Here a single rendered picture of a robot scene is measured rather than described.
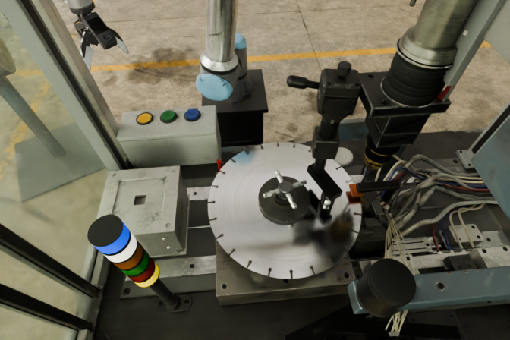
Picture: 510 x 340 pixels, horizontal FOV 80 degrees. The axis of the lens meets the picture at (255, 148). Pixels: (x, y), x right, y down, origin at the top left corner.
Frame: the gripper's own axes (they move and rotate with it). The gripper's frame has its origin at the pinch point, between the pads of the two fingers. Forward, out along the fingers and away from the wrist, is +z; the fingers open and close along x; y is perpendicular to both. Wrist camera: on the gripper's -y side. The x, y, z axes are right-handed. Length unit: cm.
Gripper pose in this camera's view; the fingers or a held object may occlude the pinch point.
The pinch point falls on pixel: (110, 64)
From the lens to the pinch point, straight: 120.4
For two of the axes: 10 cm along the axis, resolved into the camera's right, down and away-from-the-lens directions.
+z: 0.2, 6.3, 7.8
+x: -7.2, 5.5, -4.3
